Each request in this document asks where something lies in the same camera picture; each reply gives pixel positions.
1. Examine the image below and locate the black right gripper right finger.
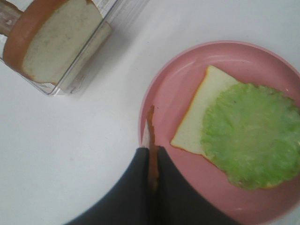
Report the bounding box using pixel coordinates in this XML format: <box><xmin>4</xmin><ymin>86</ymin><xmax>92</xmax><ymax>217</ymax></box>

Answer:
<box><xmin>157</xmin><ymin>147</ymin><xmax>237</xmax><ymax>225</ymax></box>

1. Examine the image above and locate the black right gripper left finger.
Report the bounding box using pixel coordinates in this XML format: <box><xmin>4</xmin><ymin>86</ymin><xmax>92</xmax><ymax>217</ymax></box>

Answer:
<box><xmin>68</xmin><ymin>148</ymin><xmax>150</xmax><ymax>225</ymax></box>

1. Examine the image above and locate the red ham slice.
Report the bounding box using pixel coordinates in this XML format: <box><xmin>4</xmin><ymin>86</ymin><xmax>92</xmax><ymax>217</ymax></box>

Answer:
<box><xmin>142</xmin><ymin>105</ymin><xmax>159</xmax><ymax>195</ymax></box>

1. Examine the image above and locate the bread slice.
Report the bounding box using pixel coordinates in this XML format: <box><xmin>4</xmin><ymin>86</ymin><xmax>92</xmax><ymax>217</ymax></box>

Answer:
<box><xmin>170</xmin><ymin>65</ymin><xmax>300</xmax><ymax>190</ymax></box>
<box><xmin>0</xmin><ymin>0</ymin><xmax>103</xmax><ymax>85</ymax></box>

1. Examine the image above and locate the green lettuce leaf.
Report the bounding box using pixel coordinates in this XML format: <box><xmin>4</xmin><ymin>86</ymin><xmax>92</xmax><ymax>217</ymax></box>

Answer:
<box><xmin>201</xmin><ymin>83</ymin><xmax>300</xmax><ymax>190</ymax></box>

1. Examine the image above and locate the pink round plate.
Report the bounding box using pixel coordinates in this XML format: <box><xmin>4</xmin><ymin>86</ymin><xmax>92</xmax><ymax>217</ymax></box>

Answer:
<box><xmin>139</xmin><ymin>41</ymin><xmax>300</xmax><ymax>225</ymax></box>

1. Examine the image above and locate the left clear plastic container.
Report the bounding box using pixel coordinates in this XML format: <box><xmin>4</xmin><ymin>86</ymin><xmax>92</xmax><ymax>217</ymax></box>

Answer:
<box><xmin>0</xmin><ymin>0</ymin><xmax>147</xmax><ymax>96</ymax></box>

